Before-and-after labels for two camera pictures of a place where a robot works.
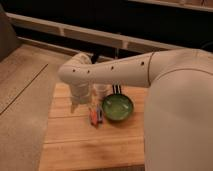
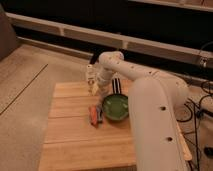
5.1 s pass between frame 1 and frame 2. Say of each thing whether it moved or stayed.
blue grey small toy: stayed
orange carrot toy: stayed
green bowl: stayed
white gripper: moved
